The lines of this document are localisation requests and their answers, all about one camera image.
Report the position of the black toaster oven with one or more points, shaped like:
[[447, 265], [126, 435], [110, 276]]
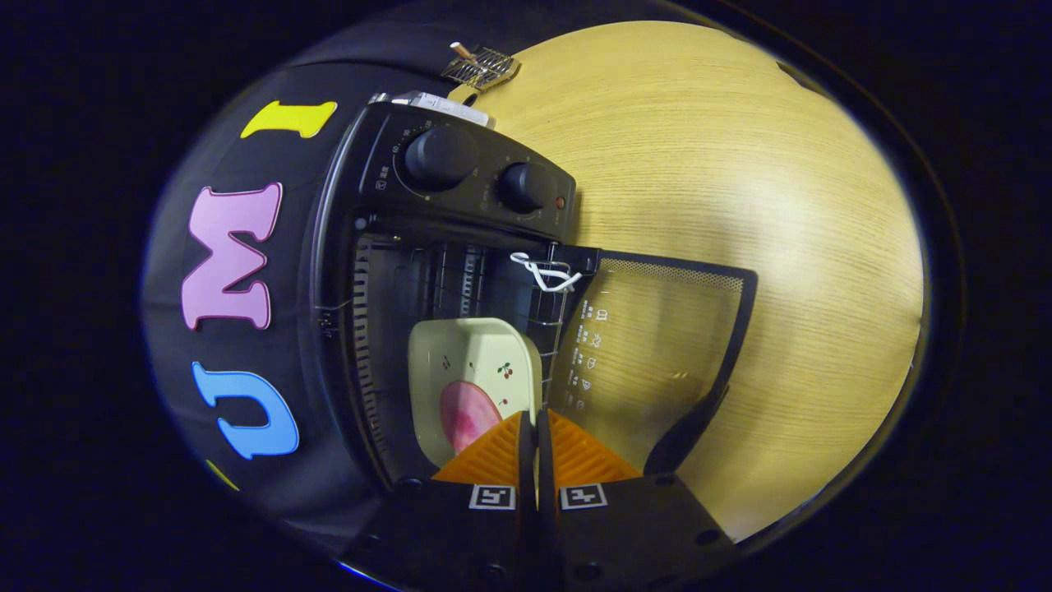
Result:
[[460, 197]]

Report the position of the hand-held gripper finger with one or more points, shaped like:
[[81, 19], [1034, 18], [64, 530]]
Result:
[[546, 460], [526, 460]]

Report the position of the pink ham slice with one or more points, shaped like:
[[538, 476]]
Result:
[[464, 415]]

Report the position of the clear bottle pink label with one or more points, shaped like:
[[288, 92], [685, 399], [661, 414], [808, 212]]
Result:
[[436, 105]]

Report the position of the cream square plate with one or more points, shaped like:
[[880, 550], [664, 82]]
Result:
[[460, 345]]

